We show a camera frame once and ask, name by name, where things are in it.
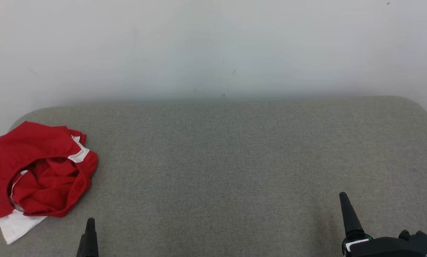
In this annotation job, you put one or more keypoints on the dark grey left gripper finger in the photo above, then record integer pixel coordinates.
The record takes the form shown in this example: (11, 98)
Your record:
(91, 239)
(81, 248)

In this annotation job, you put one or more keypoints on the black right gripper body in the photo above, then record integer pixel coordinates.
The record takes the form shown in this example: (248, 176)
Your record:
(381, 248)

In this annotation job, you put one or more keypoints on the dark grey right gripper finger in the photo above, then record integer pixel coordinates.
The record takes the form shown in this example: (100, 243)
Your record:
(350, 216)

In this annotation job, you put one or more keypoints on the red basketball jersey white sleeves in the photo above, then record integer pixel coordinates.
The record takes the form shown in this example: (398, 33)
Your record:
(15, 225)

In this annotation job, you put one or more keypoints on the red shorts white waistband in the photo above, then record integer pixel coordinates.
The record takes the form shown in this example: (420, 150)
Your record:
(38, 153)

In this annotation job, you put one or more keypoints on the grey fabric sofa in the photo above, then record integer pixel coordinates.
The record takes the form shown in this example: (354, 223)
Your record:
(213, 167)

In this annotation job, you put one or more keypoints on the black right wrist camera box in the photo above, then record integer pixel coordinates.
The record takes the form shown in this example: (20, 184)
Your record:
(422, 241)

